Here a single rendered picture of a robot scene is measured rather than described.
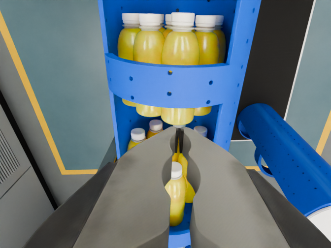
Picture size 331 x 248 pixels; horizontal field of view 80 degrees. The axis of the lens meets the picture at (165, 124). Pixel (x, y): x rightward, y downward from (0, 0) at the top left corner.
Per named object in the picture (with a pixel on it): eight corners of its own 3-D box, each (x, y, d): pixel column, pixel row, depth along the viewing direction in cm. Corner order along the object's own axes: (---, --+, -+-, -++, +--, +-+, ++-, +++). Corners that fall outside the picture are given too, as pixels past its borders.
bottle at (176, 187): (188, 222, 57) (193, 175, 48) (165, 232, 55) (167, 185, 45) (177, 203, 63) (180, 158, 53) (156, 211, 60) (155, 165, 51)
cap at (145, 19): (139, 23, 35) (138, 11, 34) (139, 22, 38) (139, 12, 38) (161, 23, 36) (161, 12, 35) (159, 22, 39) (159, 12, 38)
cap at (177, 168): (184, 174, 49) (185, 169, 48) (170, 178, 47) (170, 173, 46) (177, 164, 52) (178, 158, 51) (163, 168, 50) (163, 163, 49)
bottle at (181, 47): (194, 129, 39) (205, 23, 30) (158, 126, 40) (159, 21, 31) (193, 113, 45) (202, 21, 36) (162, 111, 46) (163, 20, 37)
